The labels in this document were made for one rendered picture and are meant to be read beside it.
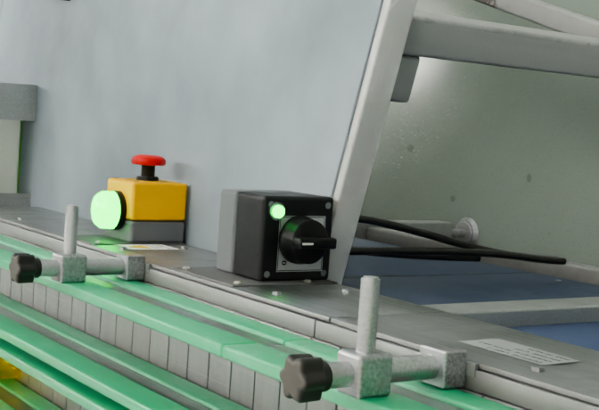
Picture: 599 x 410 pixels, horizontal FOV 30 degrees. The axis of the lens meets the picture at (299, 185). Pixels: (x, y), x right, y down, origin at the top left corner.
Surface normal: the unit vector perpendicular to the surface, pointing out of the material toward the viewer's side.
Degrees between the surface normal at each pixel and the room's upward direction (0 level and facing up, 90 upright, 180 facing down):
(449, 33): 90
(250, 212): 0
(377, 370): 90
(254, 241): 0
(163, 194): 90
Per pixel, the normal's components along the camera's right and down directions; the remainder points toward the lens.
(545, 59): 0.52, 0.37
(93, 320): -0.82, -0.03
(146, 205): 0.57, 0.08
